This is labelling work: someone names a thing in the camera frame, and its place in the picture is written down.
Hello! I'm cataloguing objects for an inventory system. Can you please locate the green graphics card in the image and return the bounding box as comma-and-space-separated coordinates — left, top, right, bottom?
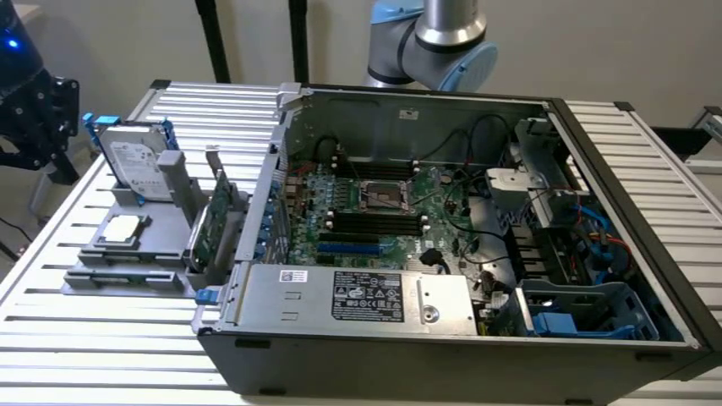
185, 145, 239, 272

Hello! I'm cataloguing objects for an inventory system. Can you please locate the green motherboard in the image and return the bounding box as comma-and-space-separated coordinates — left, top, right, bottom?
280, 162, 485, 274

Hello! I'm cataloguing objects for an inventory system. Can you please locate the blue data wire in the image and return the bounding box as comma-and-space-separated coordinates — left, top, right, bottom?
570, 201, 612, 257

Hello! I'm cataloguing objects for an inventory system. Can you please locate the silver CPU chip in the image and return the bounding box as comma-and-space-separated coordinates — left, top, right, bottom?
96, 214, 152, 250

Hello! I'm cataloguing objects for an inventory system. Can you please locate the black open PC case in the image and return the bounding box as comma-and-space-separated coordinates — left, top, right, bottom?
193, 82, 722, 398

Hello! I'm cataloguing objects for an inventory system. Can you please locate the long black looped wire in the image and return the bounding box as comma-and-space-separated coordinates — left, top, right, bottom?
448, 112, 515, 167

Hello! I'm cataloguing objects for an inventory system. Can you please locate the black RAM slot bank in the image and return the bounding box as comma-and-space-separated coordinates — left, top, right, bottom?
327, 210, 428, 237
335, 159, 419, 182

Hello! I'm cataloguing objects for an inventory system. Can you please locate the hard disk with blue caddy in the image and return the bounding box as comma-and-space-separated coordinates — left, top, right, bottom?
81, 112, 179, 203

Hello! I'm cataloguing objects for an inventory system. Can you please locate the blue plastic disk bay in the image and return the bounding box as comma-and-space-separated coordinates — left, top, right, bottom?
516, 277, 662, 340

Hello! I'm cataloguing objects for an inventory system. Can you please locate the grey parts rack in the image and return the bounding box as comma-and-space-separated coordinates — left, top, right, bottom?
61, 151, 251, 299

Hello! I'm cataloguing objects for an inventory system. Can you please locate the metal CPU socket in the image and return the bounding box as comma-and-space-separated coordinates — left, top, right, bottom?
356, 178, 412, 213

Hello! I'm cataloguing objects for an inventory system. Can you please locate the black connector wire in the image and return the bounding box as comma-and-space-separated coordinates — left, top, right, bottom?
419, 248, 449, 274

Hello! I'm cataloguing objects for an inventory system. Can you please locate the black vertical post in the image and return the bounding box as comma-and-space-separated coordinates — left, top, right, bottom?
193, 0, 233, 85
288, 0, 312, 85

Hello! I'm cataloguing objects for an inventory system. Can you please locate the metal drive cage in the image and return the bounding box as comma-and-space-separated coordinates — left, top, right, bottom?
509, 117, 591, 228

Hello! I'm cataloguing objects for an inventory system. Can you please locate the silver fan shroud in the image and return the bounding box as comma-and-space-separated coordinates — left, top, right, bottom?
483, 167, 551, 200

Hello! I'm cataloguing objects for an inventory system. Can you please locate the thin black floor cable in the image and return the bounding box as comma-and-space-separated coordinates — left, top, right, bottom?
0, 216, 30, 262

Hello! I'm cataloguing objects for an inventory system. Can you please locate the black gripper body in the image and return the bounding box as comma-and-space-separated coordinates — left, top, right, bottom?
0, 0, 80, 171

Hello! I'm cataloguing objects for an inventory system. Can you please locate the blue expansion slot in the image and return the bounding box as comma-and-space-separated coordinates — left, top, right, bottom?
316, 242, 383, 258

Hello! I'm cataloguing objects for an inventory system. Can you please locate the aluminium side table frame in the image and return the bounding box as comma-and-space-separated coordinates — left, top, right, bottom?
647, 105, 722, 175

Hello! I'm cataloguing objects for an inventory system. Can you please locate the silver power supply unit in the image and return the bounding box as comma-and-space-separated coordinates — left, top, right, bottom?
231, 263, 481, 338

